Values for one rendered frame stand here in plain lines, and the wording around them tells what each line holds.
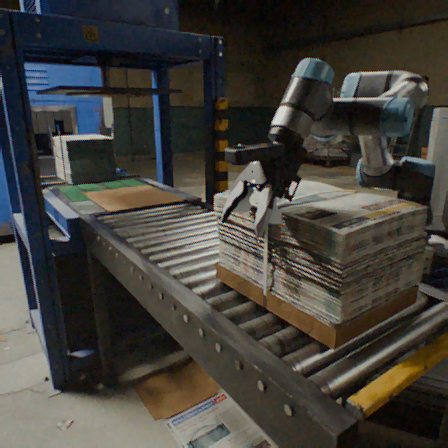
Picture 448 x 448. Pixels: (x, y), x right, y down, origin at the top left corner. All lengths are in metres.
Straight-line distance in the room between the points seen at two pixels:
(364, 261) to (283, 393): 0.26
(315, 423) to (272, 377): 0.10
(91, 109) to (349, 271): 3.60
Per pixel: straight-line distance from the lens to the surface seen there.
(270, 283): 0.80
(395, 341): 0.80
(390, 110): 0.80
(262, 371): 0.67
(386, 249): 0.74
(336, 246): 0.64
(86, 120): 4.03
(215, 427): 1.68
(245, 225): 0.80
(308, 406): 0.62
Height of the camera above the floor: 1.22
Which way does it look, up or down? 17 degrees down
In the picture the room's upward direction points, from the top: straight up
